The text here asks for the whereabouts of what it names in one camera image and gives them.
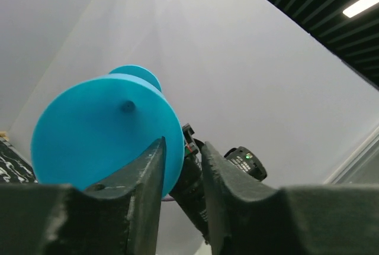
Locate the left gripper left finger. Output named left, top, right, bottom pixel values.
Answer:
left=1, top=138, right=166, bottom=254

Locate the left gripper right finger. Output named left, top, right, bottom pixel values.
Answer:
left=203, top=143, right=378, bottom=254

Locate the blue wine glass front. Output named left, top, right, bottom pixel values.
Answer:
left=30, top=64, right=184, bottom=195

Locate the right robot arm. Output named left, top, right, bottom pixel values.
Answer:
left=169, top=124, right=268, bottom=244

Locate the black marble mat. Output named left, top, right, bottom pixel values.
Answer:
left=0, top=137, right=37, bottom=184

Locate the ceiling light strip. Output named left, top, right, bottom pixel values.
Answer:
left=342, top=0, right=379, bottom=18

